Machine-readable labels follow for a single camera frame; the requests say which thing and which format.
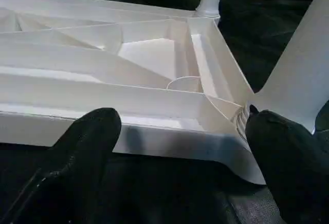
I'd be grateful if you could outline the white plastic table top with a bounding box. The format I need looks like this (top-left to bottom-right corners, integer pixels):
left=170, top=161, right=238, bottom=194
left=0, top=0, right=268, bottom=186

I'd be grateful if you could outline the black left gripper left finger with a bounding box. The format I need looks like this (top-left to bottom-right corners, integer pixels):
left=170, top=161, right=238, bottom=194
left=0, top=107, right=123, bottom=224

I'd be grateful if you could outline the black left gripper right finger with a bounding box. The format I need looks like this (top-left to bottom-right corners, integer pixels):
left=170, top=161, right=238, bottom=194
left=246, top=108, right=329, bottom=224

